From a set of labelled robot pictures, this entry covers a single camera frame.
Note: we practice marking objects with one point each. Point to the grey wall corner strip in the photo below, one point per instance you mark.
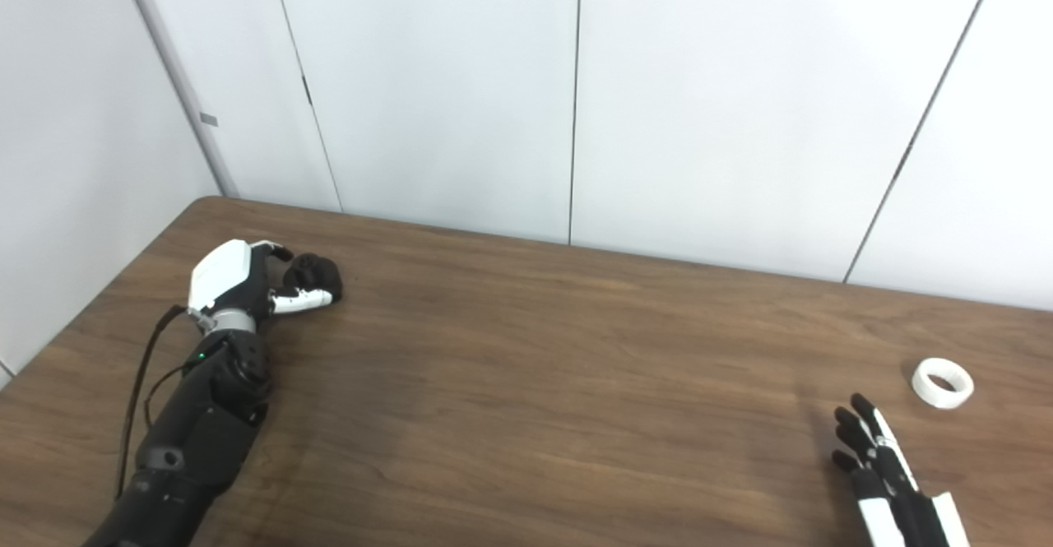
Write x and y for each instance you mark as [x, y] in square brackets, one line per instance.
[177, 78]

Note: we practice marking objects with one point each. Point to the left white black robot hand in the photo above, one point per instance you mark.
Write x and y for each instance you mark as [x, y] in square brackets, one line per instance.
[220, 271]

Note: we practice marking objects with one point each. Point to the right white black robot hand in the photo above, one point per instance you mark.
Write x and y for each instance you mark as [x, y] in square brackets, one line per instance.
[892, 506]

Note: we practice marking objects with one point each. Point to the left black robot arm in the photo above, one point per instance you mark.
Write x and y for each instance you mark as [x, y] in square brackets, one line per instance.
[197, 432]

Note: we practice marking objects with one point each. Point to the round black part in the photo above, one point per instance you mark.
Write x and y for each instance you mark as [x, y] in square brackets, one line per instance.
[317, 271]

